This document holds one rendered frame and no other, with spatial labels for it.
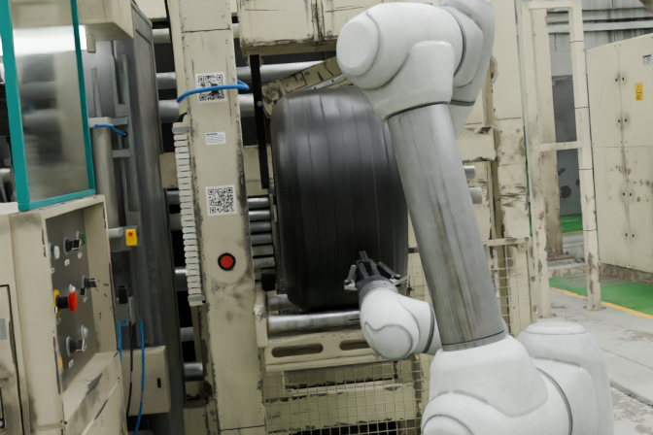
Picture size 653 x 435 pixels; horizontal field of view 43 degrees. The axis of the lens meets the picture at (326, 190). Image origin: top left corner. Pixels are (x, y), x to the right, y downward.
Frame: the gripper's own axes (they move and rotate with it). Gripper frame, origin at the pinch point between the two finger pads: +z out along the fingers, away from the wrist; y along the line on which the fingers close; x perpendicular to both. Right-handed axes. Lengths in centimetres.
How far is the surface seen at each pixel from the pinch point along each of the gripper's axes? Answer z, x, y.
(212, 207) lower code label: 25.4, -8.8, 35.5
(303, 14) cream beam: 63, -52, 6
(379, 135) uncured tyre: 13.0, -26.9, -7.0
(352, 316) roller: 10.3, 18.6, 2.7
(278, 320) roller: 10.7, 18.0, 21.4
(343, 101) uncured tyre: 23.9, -33.7, 0.0
